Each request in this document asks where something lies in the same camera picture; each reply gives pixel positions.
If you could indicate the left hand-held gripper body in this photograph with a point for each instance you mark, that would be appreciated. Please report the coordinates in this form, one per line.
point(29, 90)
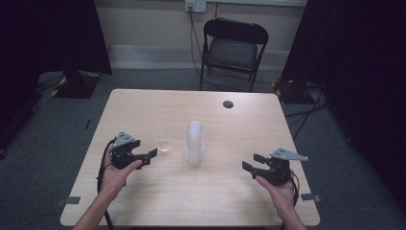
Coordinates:
point(120, 158)

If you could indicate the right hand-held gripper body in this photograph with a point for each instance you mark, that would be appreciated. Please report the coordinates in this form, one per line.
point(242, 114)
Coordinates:
point(279, 172)

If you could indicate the single clear plastic cup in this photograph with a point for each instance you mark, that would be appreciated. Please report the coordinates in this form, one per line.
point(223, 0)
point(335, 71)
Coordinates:
point(163, 145)

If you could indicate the stack of clear plastic cups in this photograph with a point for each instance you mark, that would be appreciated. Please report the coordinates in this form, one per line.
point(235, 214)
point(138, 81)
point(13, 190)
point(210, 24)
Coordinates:
point(194, 147)

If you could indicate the person's left hand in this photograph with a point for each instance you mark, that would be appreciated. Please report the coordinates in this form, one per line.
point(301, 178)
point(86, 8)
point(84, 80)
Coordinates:
point(113, 180)

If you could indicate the person's right hand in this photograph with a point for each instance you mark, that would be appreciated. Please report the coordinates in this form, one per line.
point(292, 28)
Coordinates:
point(282, 199)

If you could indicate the grey tape strip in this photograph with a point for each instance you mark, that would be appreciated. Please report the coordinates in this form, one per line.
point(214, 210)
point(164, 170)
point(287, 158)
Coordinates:
point(72, 200)
point(311, 197)

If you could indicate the black stand base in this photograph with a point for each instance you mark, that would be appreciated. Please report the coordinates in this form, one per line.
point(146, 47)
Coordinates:
point(292, 92)
point(76, 87)

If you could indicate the black folding chair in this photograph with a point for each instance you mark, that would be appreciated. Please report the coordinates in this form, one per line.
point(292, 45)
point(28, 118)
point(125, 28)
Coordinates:
point(231, 52)

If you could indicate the dark curtain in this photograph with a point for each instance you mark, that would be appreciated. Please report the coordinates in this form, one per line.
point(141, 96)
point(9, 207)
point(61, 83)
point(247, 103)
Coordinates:
point(38, 35)
point(360, 64)

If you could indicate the white wall power outlet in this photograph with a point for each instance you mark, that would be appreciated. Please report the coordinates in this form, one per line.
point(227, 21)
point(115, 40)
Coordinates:
point(195, 5)

